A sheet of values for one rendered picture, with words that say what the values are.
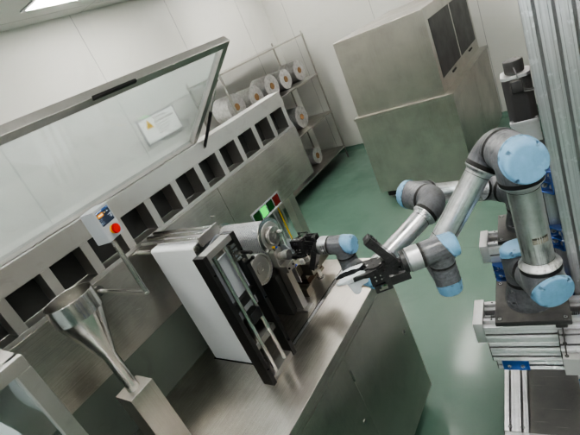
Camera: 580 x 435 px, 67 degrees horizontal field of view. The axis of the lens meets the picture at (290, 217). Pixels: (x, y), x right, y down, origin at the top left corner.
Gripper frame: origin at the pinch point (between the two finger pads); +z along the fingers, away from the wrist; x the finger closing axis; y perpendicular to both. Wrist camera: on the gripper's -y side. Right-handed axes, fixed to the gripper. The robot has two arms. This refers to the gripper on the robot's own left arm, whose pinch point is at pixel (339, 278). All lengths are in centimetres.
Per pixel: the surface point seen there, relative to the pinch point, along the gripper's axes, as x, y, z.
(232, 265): 12.0, -12.2, 31.7
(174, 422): -4, 25, 67
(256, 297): 18.5, 3.9, 31.0
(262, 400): 4, 33, 40
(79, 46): 299, -172, 162
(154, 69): 18, -78, 29
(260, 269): 37.3, 1.2, 30.5
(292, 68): 487, -90, -8
